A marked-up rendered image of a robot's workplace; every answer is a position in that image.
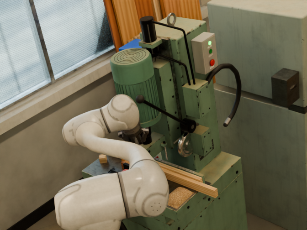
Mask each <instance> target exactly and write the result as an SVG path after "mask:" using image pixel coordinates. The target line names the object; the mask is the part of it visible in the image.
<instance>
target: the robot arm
mask: <svg viewBox="0 0 307 230"><path fill-rule="evenodd" d="M115 131H118V137H119V138H122V139H123V140H124V141H119V140H113V139H107V138H104V137H105V135H107V134H110V133H112V132H115ZM142 132H143V135H142V137H141V136H140V134H141V133H142ZM148 133H149V130H148V127H146V128H142V127H141V124H140V118H139V110H138V107H137V105H136V103H135V102H134V101H133V99H132V98H130V97H129V96H127V95H125V94H118V95H116V96H114V97H113V98H112V99H111V101H110V102H109V103H108V104H107V105H105V106H104V107H101V108H99V109H96V110H91V111H88V112H85V113H83V114H80V115H79V116H76V117H74V118H72V119H71V120H69V121H68V122H67V123H66V124H65V125H64V127H63V129H62V134H63V138H64V140H65V142H66V143H67V144H69V145H71V146H84V147H87V148H88V149H89V150H91V151H93V152H97V153H100V154H104V155H108V156H111V157H116V158H120V159H124V160H127V161H129V162H130V164H129V170H126V171H123V172H117V173H109V174H102V175H97V176H93V177H89V178H85V179H81V180H79V181H76V182H73V183H71V184H69V185H67V186H66V187H64V188H63V189H61V190H60V191H58V193H57V194H56V195H55V197H54V204H55V212H56V220H57V223H58V225H59V226H61V228H63V229H65V230H119V229H120V226H121V222H122V220H123V219H127V218H131V217H137V216H143V217H156V216H159V215H161V214H162V213H163V212H164V211H165V209H166V207H167V205H168V201H169V185H168V181H167V178H166V175H165V173H164V172H163V170H162V169H161V167H160V165H159V164H158V163H157V162H156V161H155V160H154V159H153V158H152V156H151V155H150V154H149V152H148V151H147V150H146V149H144V148H143V147H142V146H141V145H142V144H143V142H145V141H146V137H147V134H148Z"/></svg>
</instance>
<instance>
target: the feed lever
mask: <svg viewBox="0 0 307 230"><path fill-rule="evenodd" d="M136 102H137V103H139V104H141V103H145V104H146V105H148V106H150V107H152V108H154V109H155V110H157V111H159V112H161V113H163V114H165V115H166V116H168V117H170V118H172V119H174V120H176V121H177V122H179V123H180V128H181V130H182V131H185V132H188V133H193V132H194V131H195V129H196V126H198V125H199V123H196V122H195V121H194V120H191V119H187V118H184V119H183V120H180V119H179V118H177V117H175V116H173V115H171V114H170V113H168V112H166V111H164V110H162V109H161V108H159V107H157V106H155V105H153V104H152V103H150V102H148V101H146V100H145V99H144V97H143V96H142V95H138V96H137V97H136Z"/></svg>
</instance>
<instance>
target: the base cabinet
mask: <svg viewBox="0 0 307 230"><path fill-rule="evenodd" d="M122 222H123V223H124V225H125V226H126V228H127V230H151V229H149V228H147V227H145V226H142V225H140V224H138V223H136V222H134V221H132V220H130V219H124V220H123V221H122ZM183 230H248V225H247V215H246V205H245V195H244V185H243V172H241V173H240V174H239V175H238V176H237V177H236V178H235V179H234V180H233V181H232V182H231V183H230V184H229V185H228V186H227V187H226V188H225V189H224V190H223V191H222V192H221V193H220V194H219V195H218V196H217V197H216V198H215V199H213V200H212V201H211V202H210V203H209V204H208V205H207V206H206V207H205V208H204V209H203V210H202V211H201V212H200V213H199V214H198V215H197V216H196V217H195V218H194V219H193V220H192V221H191V222H190V223H189V224H188V225H187V226H186V227H185V228H184V229H183Z"/></svg>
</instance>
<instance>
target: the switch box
mask: <svg viewBox="0 0 307 230"><path fill-rule="evenodd" d="M209 41H211V45H212V46H211V47H210V48H211V49H212V54H213V55H212V56H210V57H209V55H210V54H209V49H210V48H208V46H210V45H208V42H209ZM191 45H192V52H193V59H194V66H195V72H196V73H201V74H207V73H209V72H210V71H212V70H213V69H214V68H215V67H217V66H218V61H217V50H216V41H215V34H214V33H209V32H203V33H202V34H200V35H198V36H197V37H195V38H194V39H192V40H191ZM212 59H214V60H215V64H214V67H213V68H211V69H210V67H211V65H210V61H211V60H212Z"/></svg>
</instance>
